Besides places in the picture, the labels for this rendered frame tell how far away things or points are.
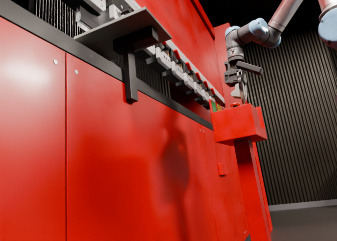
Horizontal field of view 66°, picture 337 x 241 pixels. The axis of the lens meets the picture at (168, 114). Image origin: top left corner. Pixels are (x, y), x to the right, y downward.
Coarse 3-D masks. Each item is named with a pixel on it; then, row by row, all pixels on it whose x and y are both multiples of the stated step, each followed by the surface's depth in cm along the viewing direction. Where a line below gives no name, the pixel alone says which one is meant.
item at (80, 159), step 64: (0, 64) 43; (64, 64) 57; (0, 128) 41; (64, 128) 53; (128, 128) 75; (192, 128) 129; (0, 192) 39; (64, 192) 50; (128, 192) 69; (192, 192) 110
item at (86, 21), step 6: (78, 6) 90; (84, 6) 92; (78, 12) 90; (84, 12) 92; (90, 12) 95; (78, 18) 89; (84, 18) 91; (90, 18) 94; (96, 18) 98; (78, 24) 88; (84, 24) 91; (90, 24) 93; (96, 24) 97; (84, 30) 91
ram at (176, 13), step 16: (128, 0) 119; (144, 0) 137; (160, 0) 161; (176, 0) 194; (160, 16) 155; (176, 16) 185; (192, 16) 232; (176, 32) 177; (192, 32) 219; (208, 32) 287; (192, 48) 207; (208, 48) 268; (208, 64) 250; (208, 80) 235
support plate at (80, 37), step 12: (132, 12) 74; (144, 12) 73; (108, 24) 77; (120, 24) 77; (132, 24) 78; (144, 24) 78; (156, 24) 79; (84, 36) 81; (96, 36) 82; (108, 36) 82; (120, 36) 83; (168, 36) 86; (96, 48) 88; (108, 48) 89; (144, 48) 92
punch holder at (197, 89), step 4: (196, 76) 199; (196, 80) 197; (196, 84) 193; (196, 88) 191; (200, 88) 201; (188, 92) 194; (192, 92) 193; (196, 92) 193; (200, 92) 199; (192, 96) 201; (196, 96) 202; (200, 96) 203
